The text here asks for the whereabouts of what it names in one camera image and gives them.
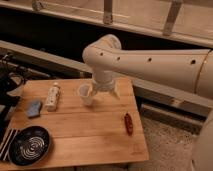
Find wooden cutting board tabletop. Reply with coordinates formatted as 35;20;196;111
8;77;149;169

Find white bottle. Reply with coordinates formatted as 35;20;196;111
45;82;60;112

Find red brown small object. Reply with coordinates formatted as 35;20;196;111
124;113;133;136

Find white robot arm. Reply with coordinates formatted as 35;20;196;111
82;34;213;171

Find black cables and equipment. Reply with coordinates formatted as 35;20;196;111
0;51;26;134

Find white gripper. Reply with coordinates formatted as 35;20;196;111
89;80;120;104

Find black bowl with spiral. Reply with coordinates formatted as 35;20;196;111
8;126;51;166

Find translucent plastic cup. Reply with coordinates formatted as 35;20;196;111
77;84;93;106

